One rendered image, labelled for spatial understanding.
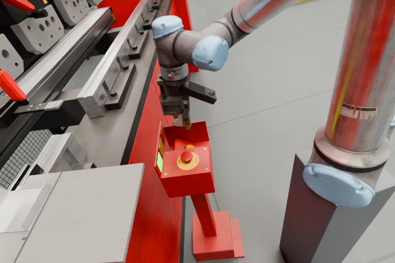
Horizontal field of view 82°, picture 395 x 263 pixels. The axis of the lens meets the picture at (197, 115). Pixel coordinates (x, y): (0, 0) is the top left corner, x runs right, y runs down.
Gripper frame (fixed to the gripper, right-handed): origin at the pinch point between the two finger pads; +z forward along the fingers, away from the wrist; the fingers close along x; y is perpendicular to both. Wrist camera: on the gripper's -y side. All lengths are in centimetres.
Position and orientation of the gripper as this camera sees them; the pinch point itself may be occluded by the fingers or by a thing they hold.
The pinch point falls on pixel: (190, 125)
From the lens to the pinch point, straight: 77.3
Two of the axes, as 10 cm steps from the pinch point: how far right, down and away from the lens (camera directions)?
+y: -10.0, 0.8, 0.3
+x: 0.3, 6.5, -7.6
